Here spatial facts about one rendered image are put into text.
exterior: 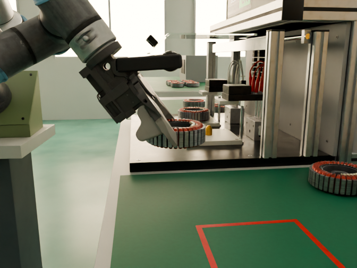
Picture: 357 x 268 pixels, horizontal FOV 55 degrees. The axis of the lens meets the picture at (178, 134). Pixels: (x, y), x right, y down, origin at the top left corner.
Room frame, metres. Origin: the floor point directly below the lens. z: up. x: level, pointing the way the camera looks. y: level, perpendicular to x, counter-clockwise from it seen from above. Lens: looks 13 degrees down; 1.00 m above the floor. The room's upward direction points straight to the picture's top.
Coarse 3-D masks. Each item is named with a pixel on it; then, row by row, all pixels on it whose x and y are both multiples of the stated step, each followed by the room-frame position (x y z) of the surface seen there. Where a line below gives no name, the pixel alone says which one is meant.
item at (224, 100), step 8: (224, 88) 0.96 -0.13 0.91; (232, 88) 0.91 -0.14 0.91; (240, 88) 0.92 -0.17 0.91; (248, 88) 0.92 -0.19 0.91; (224, 96) 0.95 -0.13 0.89; (232, 96) 0.91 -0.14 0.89; (240, 96) 0.91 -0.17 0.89; (248, 96) 0.92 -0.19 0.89; (256, 96) 0.92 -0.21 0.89; (224, 104) 0.91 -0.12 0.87; (232, 104) 0.92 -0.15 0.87; (256, 104) 0.98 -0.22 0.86; (256, 112) 0.97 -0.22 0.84
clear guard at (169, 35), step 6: (168, 36) 1.13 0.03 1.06; (174, 36) 1.13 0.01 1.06; (180, 36) 1.13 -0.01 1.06; (186, 36) 1.13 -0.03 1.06; (192, 36) 1.13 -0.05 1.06; (198, 36) 1.13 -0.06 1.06; (204, 36) 1.13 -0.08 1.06; (210, 36) 1.13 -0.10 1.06; (216, 36) 1.13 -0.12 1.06; (222, 36) 1.13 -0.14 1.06; (228, 36) 1.13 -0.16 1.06; (234, 36) 1.13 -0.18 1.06; (240, 36) 1.13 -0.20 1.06; (246, 36) 1.13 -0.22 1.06
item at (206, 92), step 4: (208, 80) 1.16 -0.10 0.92; (212, 80) 1.15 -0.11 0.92; (216, 80) 1.16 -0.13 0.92; (220, 80) 1.16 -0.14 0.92; (224, 80) 1.16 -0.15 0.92; (208, 84) 1.16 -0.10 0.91; (212, 84) 1.15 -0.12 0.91; (216, 84) 1.16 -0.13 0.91; (220, 84) 1.16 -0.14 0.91; (208, 88) 1.16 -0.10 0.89; (212, 88) 1.15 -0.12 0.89; (216, 88) 1.15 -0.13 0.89; (220, 88) 1.16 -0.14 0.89; (200, 92) 1.18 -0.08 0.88; (204, 92) 1.15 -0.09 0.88; (208, 92) 1.16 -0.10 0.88; (212, 92) 1.16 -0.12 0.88; (216, 92) 1.16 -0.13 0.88; (236, 104) 1.17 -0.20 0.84
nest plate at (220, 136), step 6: (216, 132) 0.97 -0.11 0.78; (222, 132) 0.97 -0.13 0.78; (228, 132) 0.97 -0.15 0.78; (210, 138) 0.89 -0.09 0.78; (216, 138) 0.89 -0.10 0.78; (222, 138) 0.89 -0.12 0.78; (228, 138) 0.89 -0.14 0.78; (234, 138) 0.89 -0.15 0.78; (204, 144) 0.86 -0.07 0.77; (210, 144) 0.86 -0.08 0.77; (216, 144) 0.87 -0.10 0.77; (222, 144) 0.87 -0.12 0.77; (228, 144) 0.87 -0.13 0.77; (234, 144) 0.87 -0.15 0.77; (240, 144) 0.87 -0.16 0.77
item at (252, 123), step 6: (246, 120) 0.98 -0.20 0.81; (252, 120) 0.94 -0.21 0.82; (258, 120) 0.93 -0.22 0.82; (246, 126) 0.98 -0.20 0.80; (252, 126) 0.93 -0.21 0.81; (258, 126) 0.92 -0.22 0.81; (246, 132) 0.98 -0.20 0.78; (252, 132) 0.93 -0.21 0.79; (252, 138) 0.93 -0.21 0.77; (258, 138) 0.92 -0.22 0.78
